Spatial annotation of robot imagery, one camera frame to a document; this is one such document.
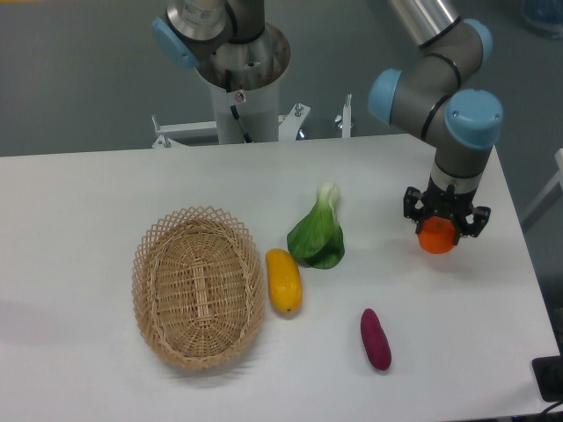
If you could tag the blue object top right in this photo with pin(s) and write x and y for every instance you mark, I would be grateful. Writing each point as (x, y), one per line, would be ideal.
(543, 17)

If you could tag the woven wicker basket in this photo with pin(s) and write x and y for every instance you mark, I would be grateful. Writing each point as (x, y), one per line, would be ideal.
(198, 288)

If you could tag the purple sweet potato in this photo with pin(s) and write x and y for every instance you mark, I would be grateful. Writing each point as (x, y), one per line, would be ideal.
(375, 342)

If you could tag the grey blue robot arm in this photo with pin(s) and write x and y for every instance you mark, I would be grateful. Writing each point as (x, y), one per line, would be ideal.
(428, 101)

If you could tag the yellow mango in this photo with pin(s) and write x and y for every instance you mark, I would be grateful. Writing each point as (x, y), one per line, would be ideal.
(284, 282)

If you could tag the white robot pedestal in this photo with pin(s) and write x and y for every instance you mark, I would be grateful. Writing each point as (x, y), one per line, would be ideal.
(244, 85)

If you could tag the green bok choy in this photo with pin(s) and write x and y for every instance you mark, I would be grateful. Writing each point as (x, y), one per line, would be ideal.
(317, 240)

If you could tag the black device at table edge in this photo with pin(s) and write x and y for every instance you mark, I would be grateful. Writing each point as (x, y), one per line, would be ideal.
(548, 374)

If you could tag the orange fruit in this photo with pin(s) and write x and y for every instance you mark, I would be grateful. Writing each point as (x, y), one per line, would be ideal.
(437, 235)

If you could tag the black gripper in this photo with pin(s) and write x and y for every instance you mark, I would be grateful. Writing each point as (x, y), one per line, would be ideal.
(448, 197)

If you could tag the white frame at right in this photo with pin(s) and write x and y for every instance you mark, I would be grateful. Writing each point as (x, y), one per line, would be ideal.
(545, 198)

